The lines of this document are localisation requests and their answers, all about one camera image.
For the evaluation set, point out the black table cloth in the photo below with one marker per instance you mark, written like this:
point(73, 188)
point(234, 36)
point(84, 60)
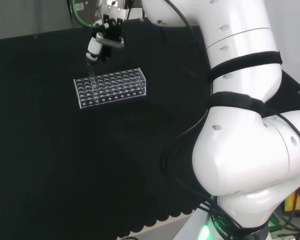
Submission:
point(65, 150)

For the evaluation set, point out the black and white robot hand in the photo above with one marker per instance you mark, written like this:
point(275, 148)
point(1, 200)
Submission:
point(113, 27)

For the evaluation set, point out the clear glass test tube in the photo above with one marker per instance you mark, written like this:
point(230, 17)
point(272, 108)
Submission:
point(91, 72)

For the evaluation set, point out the yellow stop button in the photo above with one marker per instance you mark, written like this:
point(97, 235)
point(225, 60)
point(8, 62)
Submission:
point(288, 202)

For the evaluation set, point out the clear acrylic test tube rack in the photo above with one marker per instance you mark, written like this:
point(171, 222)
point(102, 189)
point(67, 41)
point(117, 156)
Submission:
point(115, 86)

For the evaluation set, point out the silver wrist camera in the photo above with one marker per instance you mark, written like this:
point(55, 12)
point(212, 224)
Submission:
point(110, 42)

